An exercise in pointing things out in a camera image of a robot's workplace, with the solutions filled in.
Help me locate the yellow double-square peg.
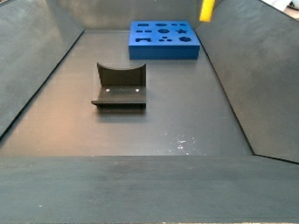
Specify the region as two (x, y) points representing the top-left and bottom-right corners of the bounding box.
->
(199, 0), (217, 22)

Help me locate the blue shape-sorting board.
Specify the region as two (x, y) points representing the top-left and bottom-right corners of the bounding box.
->
(129, 21), (201, 60)

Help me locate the black curved stand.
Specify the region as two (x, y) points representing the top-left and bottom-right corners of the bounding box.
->
(91, 64), (146, 108)

